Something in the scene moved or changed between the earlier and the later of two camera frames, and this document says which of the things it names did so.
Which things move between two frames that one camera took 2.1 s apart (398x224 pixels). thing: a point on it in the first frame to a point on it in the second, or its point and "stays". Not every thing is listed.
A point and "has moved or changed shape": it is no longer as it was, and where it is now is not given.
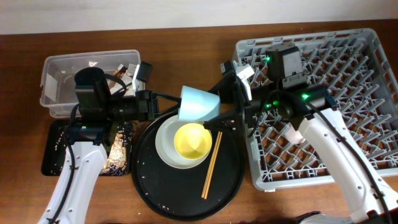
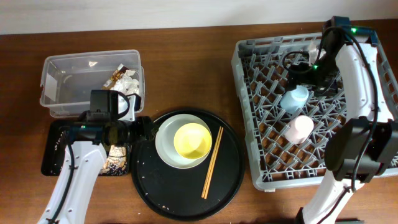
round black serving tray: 190,193 stays
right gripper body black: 246,107 to 321,74
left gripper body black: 133,107 to 138,130
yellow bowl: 193,141 stays
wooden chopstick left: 212,162 stays
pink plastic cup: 293,135 stays
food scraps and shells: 117,157 stays
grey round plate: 165,140 stays
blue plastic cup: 198,104 has moved or changed shape
